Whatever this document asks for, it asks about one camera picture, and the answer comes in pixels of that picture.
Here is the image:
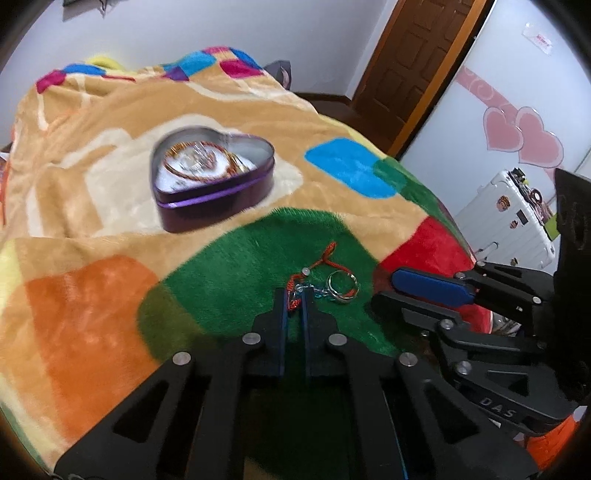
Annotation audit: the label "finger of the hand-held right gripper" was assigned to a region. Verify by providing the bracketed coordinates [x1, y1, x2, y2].
[372, 294, 579, 435]
[390, 261, 561, 333]

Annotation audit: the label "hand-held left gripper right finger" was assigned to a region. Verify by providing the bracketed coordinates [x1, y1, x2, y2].
[300, 288, 541, 480]

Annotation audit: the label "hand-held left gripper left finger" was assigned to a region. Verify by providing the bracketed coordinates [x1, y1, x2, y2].
[53, 287, 289, 480]

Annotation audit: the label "thin silver chain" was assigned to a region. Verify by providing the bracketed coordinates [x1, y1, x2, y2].
[293, 282, 331, 301]

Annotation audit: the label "silver ring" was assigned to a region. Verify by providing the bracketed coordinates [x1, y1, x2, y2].
[327, 271, 361, 305]

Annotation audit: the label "red string bracelet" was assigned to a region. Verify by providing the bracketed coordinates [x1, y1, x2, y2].
[286, 241, 337, 315]

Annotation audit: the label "purple heart-shaped tin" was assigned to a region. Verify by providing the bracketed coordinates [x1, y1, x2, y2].
[150, 129, 275, 234]

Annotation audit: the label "gold bangle bracelets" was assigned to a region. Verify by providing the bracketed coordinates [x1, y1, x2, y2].
[161, 142, 247, 181]

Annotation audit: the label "white suitcase with stickers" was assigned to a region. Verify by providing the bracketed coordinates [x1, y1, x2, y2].
[455, 168, 559, 271]

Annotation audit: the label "white wardrobe with hearts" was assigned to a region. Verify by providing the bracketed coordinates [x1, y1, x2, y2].
[397, 0, 591, 232]

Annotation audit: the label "white and red label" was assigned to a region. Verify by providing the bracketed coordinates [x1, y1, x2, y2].
[524, 30, 552, 52]

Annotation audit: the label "colourful patchwork blanket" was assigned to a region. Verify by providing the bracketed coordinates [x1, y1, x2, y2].
[0, 46, 490, 480]

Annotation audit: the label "brown wooden door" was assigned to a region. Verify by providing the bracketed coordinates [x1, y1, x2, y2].
[353, 0, 481, 144]

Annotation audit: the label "grey bag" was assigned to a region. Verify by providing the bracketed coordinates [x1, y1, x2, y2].
[263, 60, 293, 88]

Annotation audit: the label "yellow pillow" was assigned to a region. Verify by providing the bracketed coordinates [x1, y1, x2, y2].
[88, 54, 139, 75]

